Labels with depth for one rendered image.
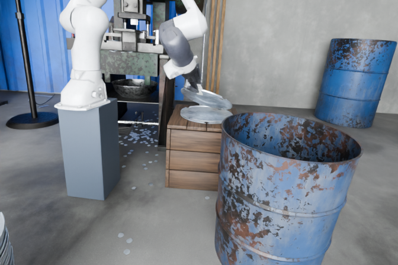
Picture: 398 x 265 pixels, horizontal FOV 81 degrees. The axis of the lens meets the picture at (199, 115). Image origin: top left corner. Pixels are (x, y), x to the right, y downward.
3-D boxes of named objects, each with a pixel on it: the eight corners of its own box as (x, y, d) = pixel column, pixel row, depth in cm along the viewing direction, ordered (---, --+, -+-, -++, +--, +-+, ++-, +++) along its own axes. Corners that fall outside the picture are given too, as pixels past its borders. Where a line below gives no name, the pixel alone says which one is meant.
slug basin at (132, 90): (154, 102, 166) (154, 87, 163) (105, 99, 164) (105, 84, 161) (160, 91, 198) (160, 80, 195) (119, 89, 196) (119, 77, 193)
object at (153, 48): (163, 54, 158) (164, 44, 156) (95, 48, 155) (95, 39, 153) (167, 52, 187) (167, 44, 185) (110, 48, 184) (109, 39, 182)
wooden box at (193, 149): (237, 193, 121) (246, 130, 111) (164, 187, 121) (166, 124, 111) (229, 157, 159) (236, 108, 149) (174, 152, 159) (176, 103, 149)
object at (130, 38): (135, 52, 143) (135, 28, 139) (112, 50, 142) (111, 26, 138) (143, 51, 166) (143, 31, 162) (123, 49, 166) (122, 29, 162)
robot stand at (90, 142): (103, 200, 108) (98, 107, 95) (67, 196, 110) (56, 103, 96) (120, 179, 126) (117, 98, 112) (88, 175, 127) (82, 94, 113)
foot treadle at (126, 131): (128, 141, 146) (128, 133, 145) (112, 141, 146) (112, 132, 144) (145, 113, 202) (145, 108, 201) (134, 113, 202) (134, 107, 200)
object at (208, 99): (243, 110, 122) (243, 108, 122) (201, 86, 107) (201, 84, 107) (209, 109, 146) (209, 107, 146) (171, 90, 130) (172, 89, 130)
